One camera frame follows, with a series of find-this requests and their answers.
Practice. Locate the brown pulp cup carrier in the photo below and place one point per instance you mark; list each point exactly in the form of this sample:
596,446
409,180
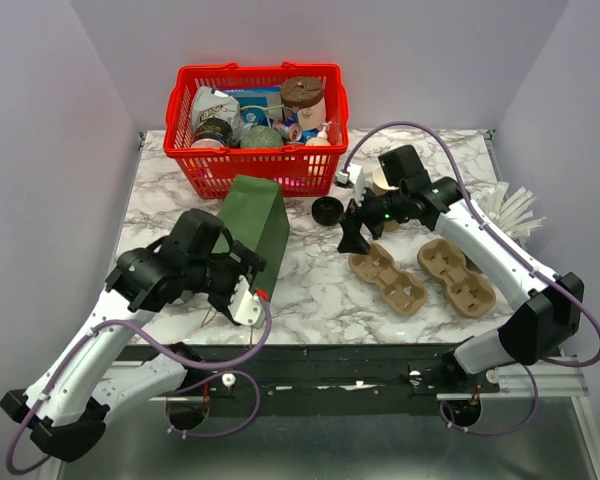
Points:
401,290

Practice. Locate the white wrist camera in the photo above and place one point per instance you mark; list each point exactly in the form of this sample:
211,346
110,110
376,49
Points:
245,307
353,177

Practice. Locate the silver snack bag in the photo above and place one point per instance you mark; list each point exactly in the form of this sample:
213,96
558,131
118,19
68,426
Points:
211,103

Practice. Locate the stack of pulp cup carriers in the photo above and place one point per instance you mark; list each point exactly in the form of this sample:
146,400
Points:
468,292

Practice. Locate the cork lid beige jar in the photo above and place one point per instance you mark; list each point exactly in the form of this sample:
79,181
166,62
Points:
303,100

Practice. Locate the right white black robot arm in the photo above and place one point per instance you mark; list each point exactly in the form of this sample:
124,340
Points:
544,303

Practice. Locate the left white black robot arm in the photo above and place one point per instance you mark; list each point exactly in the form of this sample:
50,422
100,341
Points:
68,409

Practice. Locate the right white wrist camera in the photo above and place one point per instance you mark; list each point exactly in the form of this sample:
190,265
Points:
353,177

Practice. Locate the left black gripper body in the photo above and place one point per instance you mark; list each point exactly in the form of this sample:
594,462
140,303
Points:
221,275

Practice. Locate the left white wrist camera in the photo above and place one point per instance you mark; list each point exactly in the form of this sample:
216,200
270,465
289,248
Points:
245,307

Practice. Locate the green kraft paper bag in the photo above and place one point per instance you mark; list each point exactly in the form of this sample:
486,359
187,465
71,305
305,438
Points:
254,214

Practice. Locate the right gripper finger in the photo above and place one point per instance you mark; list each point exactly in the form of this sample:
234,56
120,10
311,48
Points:
354,212
352,241

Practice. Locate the blue box in basket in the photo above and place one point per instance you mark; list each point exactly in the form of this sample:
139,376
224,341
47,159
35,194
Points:
259,105

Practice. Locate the aluminium frame rail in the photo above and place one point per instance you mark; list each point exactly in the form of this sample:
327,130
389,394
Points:
509,382

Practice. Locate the beige pump bottle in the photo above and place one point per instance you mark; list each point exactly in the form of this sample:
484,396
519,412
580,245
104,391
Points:
319,136

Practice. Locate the brown paper coffee cup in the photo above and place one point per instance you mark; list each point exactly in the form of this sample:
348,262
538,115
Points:
391,226

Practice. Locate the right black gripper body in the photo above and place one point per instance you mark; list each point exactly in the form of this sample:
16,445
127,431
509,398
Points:
381,209

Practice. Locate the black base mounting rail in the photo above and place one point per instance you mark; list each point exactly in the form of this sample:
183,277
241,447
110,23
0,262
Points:
338,380

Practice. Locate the stack of black cup lids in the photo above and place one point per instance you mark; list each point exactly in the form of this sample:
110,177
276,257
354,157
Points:
327,211

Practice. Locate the black label tub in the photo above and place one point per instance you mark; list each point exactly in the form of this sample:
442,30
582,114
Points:
213,133

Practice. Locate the red plastic shopping basket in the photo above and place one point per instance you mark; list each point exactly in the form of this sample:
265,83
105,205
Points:
301,170

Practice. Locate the red bull drink can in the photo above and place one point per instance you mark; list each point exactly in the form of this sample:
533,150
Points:
289,131

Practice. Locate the green round sponge ball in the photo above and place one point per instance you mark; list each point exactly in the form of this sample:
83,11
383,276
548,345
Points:
261,137

